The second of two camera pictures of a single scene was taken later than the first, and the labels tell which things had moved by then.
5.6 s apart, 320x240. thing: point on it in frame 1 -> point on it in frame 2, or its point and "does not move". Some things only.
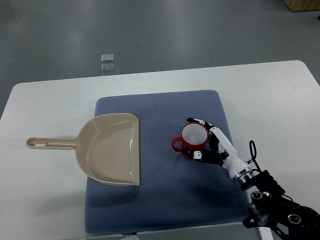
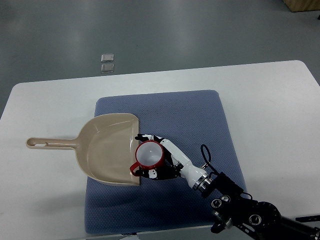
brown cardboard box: x=302 y=5 does not move
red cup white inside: x=194 y=136 -> x=149 y=154
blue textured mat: x=176 y=194 does not move
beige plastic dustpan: x=107 y=149 does not move
